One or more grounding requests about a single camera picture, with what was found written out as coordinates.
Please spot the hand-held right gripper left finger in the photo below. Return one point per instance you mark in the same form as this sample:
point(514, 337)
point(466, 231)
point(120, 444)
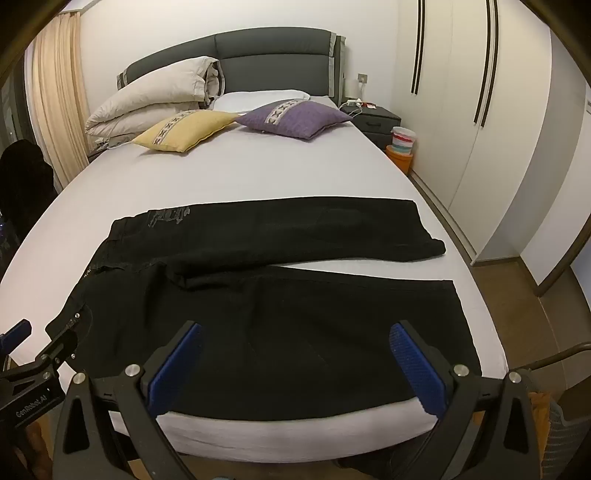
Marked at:
point(173, 371)

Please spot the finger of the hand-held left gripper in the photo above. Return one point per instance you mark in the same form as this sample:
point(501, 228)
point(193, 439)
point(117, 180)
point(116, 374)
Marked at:
point(14, 336)
point(62, 345)

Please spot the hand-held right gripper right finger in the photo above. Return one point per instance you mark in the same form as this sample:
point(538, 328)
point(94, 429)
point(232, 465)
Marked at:
point(415, 369)

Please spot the black pants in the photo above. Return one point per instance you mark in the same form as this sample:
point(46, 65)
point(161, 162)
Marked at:
point(277, 323)

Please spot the dark hanging garment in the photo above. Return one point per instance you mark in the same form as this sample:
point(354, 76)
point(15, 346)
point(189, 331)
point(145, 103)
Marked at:
point(23, 184)

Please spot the grey mesh chair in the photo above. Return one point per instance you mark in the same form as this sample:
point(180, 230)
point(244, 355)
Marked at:
point(568, 438)

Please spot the orange box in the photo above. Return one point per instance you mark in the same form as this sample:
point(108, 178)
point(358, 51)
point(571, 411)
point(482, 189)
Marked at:
point(398, 162)

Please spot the white bed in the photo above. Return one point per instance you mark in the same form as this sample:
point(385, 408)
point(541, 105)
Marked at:
point(277, 170)

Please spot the striped plastic bucket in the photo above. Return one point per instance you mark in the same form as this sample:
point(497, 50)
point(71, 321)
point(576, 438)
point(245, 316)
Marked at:
point(403, 138)

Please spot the yellow cushion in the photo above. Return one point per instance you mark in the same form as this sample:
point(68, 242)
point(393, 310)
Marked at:
point(184, 131)

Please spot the beige curtain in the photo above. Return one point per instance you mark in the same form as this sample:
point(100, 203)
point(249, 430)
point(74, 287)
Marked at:
point(55, 92)

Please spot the dark grey nightstand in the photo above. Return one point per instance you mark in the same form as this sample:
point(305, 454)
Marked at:
point(374, 122)

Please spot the white wardrobe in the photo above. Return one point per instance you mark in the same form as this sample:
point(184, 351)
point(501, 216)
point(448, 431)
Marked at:
point(443, 115)

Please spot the folded beige duvet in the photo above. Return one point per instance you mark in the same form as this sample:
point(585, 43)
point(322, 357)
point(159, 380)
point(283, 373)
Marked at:
point(152, 101)

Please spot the purple cushion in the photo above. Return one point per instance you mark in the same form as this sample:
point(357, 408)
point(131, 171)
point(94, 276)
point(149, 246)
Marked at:
point(295, 120)

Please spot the white pillow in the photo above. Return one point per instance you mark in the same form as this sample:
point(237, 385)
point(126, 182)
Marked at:
point(249, 98)

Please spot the grey padded headboard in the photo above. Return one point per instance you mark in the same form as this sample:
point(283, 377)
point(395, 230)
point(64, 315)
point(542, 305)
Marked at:
point(272, 50)

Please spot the dark wooden door frame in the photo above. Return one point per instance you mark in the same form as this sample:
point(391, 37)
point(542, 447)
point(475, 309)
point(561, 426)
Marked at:
point(561, 272)

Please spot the wall switch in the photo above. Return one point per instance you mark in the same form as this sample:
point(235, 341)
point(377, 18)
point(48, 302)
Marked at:
point(363, 78)

